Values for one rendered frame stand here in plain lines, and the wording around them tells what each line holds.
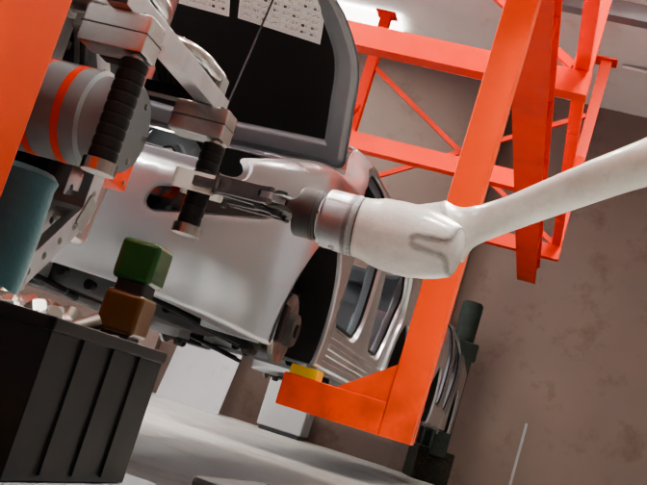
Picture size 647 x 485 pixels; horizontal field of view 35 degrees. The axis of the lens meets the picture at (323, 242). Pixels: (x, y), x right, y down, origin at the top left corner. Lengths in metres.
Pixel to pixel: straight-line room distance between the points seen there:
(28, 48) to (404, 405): 4.09
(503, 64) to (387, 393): 1.72
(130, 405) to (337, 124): 4.10
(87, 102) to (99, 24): 0.16
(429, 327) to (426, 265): 3.50
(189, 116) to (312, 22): 3.26
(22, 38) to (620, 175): 0.85
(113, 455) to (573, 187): 0.86
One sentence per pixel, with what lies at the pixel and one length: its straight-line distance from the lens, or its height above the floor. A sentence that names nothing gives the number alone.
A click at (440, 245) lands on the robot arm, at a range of 1.47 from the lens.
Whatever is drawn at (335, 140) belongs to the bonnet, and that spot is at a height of 1.78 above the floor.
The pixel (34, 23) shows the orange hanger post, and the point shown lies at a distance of 1.00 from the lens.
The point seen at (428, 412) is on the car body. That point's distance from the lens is 11.07.
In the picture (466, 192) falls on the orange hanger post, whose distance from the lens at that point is 5.09.
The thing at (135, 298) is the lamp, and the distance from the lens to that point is 0.98.
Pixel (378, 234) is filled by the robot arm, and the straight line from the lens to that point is 1.47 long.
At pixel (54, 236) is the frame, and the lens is 1.67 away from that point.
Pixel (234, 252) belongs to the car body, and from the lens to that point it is 4.02.
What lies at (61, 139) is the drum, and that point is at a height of 0.80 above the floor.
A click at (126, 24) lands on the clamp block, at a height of 0.93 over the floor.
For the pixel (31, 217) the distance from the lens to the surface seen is 1.34.
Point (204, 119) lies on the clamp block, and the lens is 1.60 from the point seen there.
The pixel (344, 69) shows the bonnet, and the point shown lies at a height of 2.07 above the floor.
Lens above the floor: 0.56
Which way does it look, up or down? 9 degrees up
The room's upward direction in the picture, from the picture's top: 17 degrees clockwise
